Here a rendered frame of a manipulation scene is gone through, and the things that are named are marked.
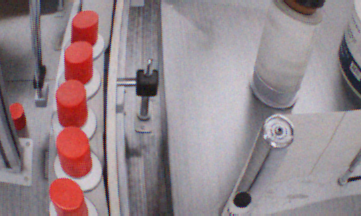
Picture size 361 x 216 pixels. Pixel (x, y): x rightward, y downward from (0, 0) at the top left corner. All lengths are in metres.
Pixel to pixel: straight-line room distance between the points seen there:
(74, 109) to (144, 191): 0.27
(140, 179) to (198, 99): 0.14
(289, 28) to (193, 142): 0.21
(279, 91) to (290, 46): 0.09
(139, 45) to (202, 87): 0.16
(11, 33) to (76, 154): 0.55
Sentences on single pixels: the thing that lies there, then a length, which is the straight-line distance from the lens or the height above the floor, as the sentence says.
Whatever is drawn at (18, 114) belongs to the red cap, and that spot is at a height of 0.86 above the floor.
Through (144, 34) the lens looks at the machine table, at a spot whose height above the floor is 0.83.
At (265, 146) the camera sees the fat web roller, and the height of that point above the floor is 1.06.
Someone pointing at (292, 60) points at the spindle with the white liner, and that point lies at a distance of 0.63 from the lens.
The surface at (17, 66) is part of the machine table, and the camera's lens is 0.81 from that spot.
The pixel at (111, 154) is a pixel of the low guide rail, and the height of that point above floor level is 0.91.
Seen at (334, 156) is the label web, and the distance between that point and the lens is 0.59.
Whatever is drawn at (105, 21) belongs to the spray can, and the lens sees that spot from 0.68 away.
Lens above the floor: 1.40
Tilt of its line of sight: 52 degrees down
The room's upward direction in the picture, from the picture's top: 10 degrees clockwise
